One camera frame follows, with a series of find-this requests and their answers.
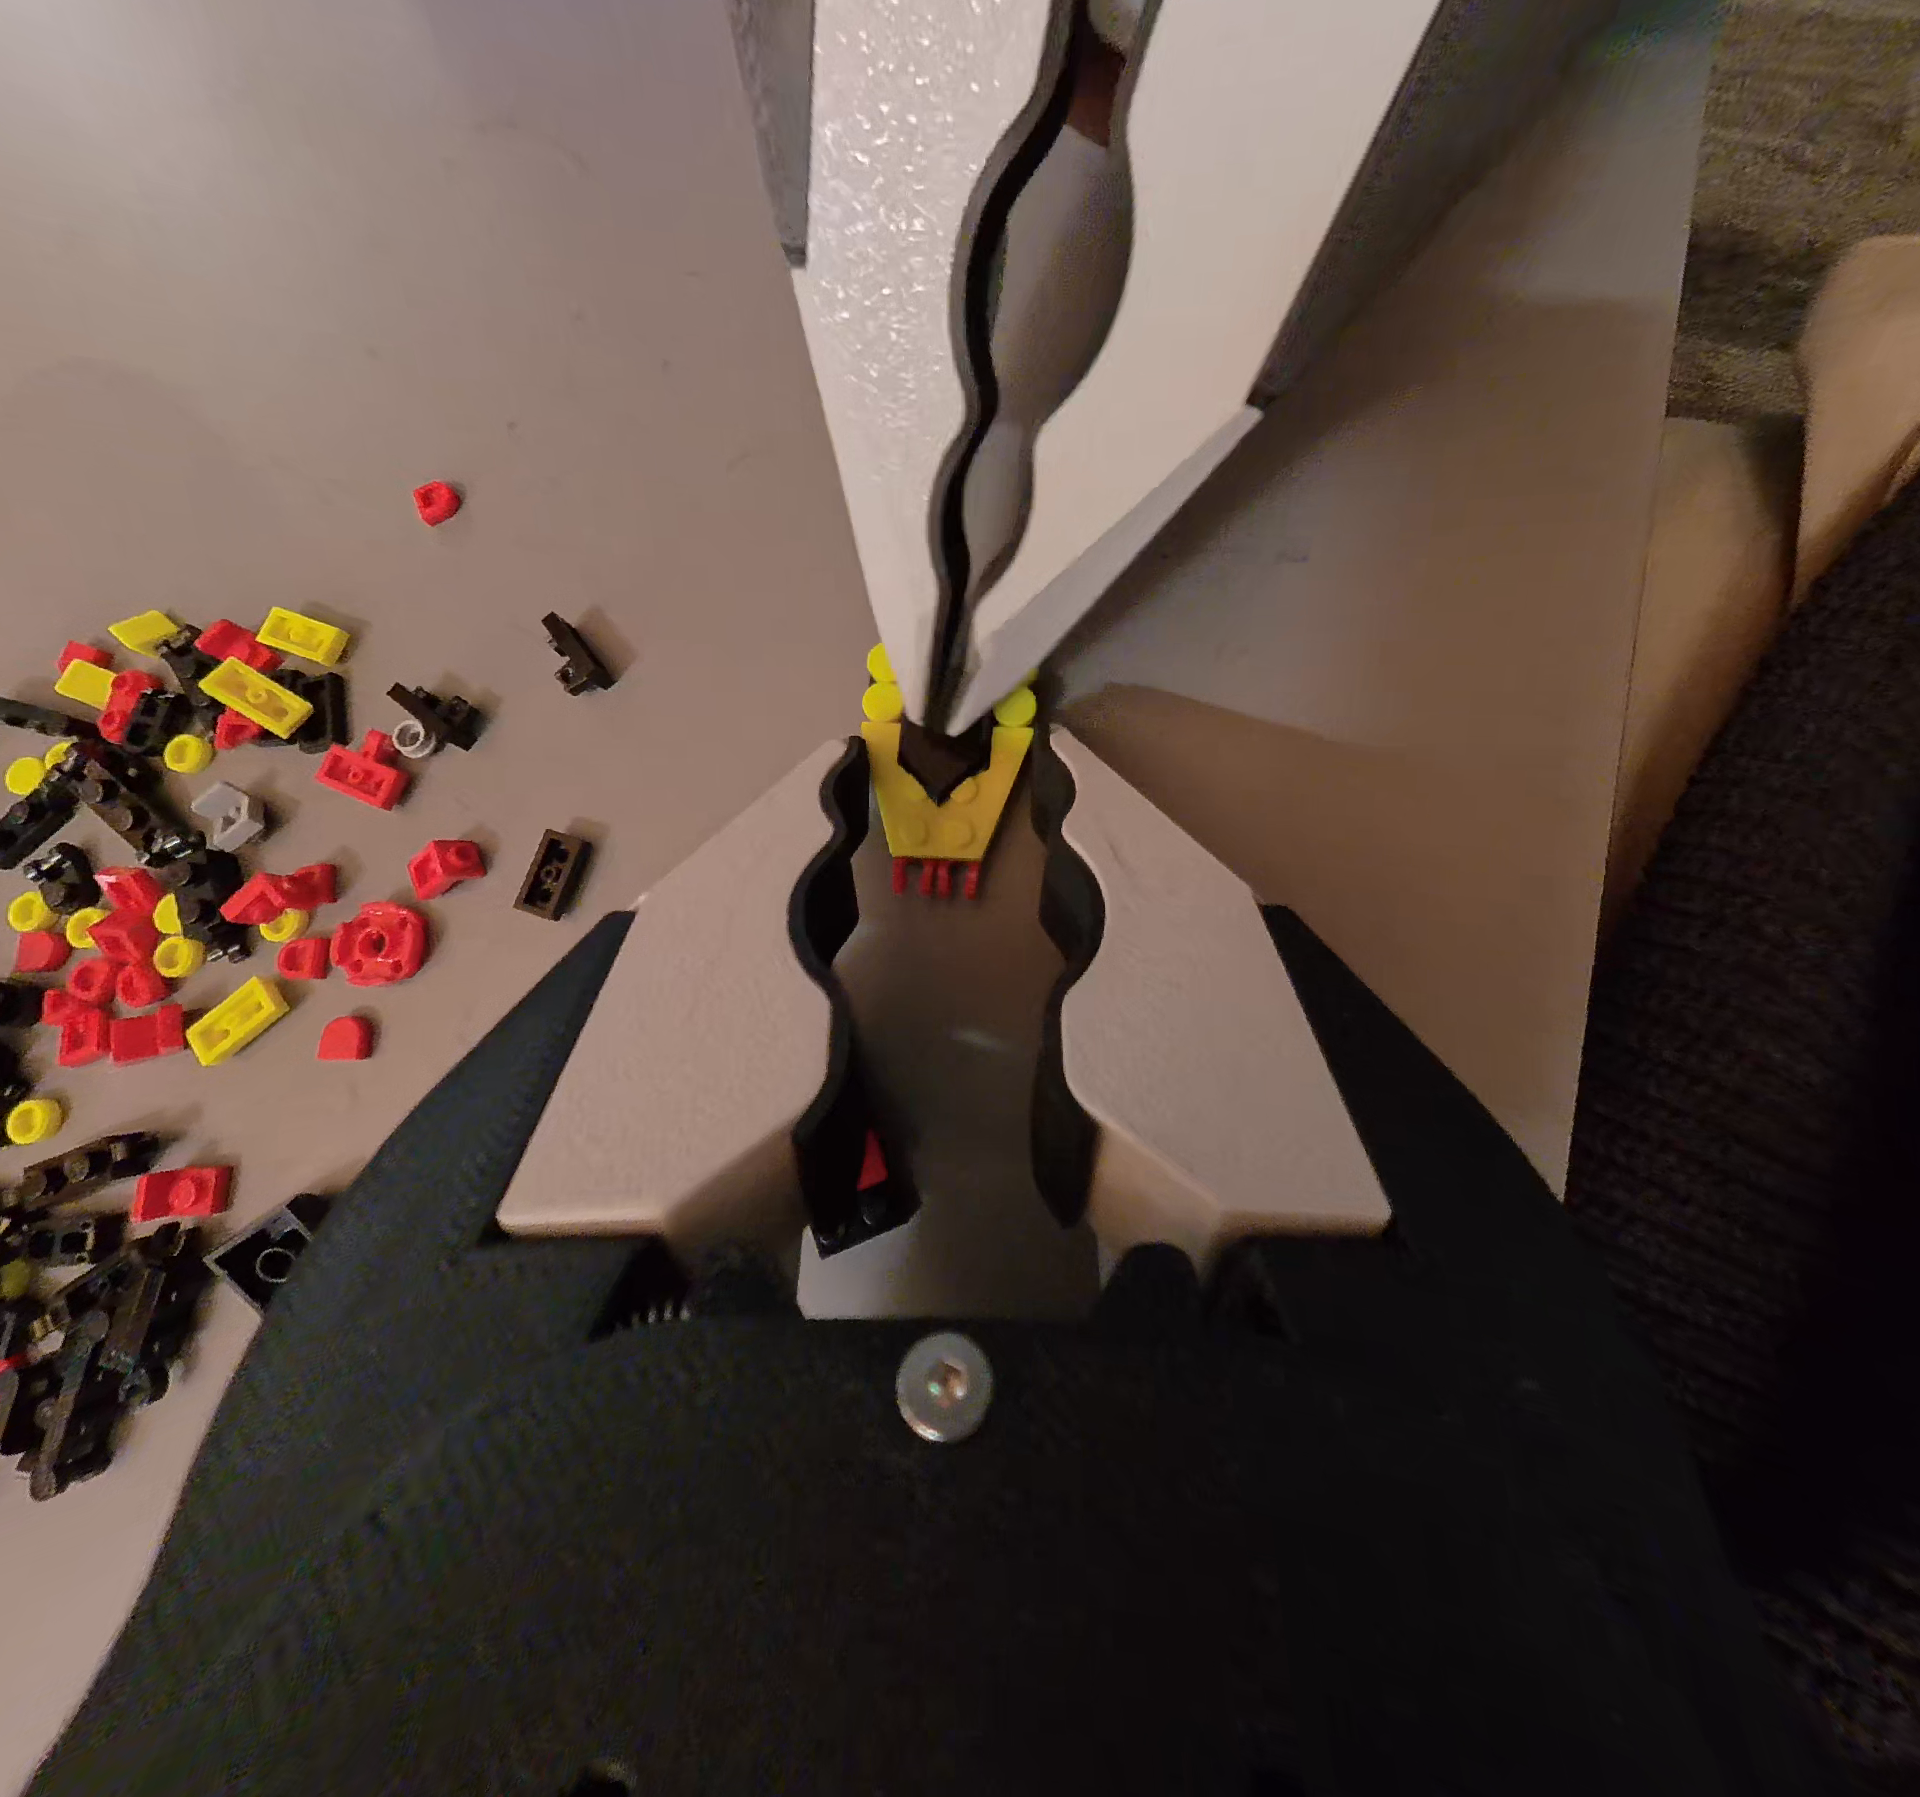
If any yellow and black lego assembly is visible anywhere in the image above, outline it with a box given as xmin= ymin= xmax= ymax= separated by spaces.
xmin=857 ymin=642 xmax=1041 ymax=901

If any dark brown two-stud lego plate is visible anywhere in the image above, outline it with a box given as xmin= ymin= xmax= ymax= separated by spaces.
xmin=513 ymin=830 xmax=593 ymax=921

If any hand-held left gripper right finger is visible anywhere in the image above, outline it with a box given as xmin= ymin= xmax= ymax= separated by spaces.
xmin=1033 ymin=726 xmax=1391 ymax=1293

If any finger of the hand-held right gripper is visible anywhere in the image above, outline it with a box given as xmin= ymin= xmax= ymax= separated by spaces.
xmin=957 ymin=0 xmax=1481 ymax=738
xmin=791 ymin=0 xmax=1089 ymax=738

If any pile of lego bricks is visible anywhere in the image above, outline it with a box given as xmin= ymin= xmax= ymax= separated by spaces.
xmin=0 ymin=605 xmax=618 ymax=1506

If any black lego slope brick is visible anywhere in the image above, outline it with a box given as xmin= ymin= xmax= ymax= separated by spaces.
xmin=202 ymin=1195 xmax=335 ymax=1311

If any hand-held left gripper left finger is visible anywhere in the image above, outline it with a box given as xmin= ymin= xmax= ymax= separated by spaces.
xmin=494 ymin=740 xmax=879 ymax=1281

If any black lego plate with red tiles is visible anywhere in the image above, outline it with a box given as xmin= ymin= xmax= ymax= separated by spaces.
xmin=801 ymin=1062 xmax=920 ymax=1258

